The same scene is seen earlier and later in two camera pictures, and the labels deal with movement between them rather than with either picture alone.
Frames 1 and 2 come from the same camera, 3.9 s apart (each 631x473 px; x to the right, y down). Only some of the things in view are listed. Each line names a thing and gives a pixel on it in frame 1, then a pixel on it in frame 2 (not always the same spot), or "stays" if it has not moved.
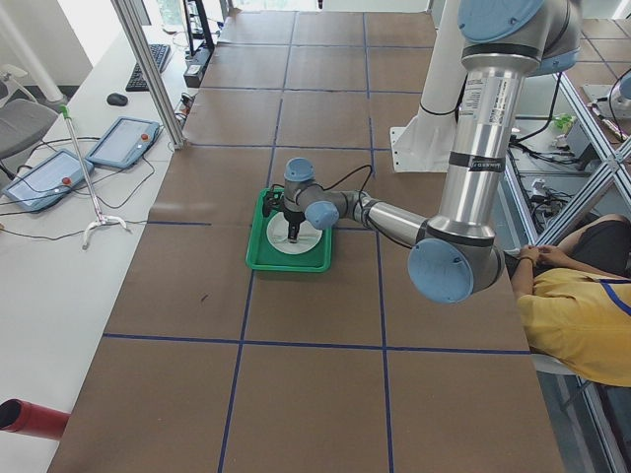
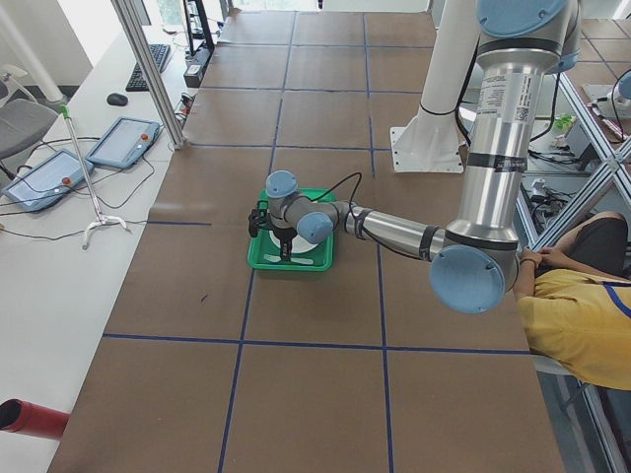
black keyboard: x=136 y=81 stays
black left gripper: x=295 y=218 to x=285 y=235
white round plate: x=277 y=234 stays
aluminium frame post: x=149 y=72 stays
